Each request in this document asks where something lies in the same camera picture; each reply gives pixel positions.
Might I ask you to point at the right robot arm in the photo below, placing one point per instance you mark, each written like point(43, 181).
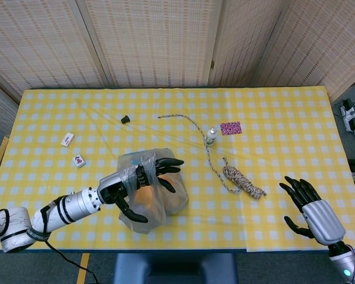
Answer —
point(347, 263)

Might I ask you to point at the bamboo folding screen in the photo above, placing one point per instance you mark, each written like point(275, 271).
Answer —
point(177, 43)

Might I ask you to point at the small white bottle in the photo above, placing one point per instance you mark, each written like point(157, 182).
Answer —
point(211, 136)

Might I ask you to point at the white mahjong tile red print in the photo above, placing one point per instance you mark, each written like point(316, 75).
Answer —
point(67, 139)

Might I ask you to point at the grey plastic bag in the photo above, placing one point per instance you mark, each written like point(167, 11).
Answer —
point(154, 192)

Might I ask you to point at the white power strip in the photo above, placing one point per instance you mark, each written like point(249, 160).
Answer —
point(349, 116)

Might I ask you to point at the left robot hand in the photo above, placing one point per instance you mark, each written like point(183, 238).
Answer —
point(136, 186)

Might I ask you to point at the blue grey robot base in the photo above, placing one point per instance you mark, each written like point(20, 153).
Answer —
point(174, 268)

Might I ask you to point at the small black cap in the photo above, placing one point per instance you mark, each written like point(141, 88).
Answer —
point(125, 119)

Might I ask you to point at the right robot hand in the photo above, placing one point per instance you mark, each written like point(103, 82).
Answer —
point(315, 213)

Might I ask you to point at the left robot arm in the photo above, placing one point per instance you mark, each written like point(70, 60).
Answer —
point(35, 220)

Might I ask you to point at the pink patterned card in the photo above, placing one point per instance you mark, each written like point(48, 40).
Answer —
point(230, 128)

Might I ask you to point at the mahjong tile red green print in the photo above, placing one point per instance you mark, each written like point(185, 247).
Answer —
point(79, 161)

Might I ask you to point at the yellow checkered tablecloth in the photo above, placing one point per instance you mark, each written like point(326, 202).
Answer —
point(177, 168)

